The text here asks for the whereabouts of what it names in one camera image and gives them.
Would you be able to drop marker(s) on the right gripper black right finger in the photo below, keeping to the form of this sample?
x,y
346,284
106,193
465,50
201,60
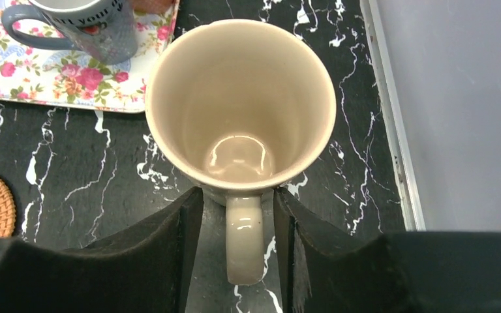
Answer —
x,y
324,269

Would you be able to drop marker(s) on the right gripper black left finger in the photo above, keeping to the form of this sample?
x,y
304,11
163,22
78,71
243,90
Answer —
x,y
146,267

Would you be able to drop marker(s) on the tall beige mug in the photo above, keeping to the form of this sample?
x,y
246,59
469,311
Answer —
x,y
240,107

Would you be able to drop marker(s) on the floral tray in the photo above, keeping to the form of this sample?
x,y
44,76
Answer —
x,y
76,80

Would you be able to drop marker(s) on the small grey heart mug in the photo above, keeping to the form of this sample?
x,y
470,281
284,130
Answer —
x,y
103,29

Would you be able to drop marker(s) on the aluminium frame rail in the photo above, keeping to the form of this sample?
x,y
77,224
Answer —
x,y
396,134

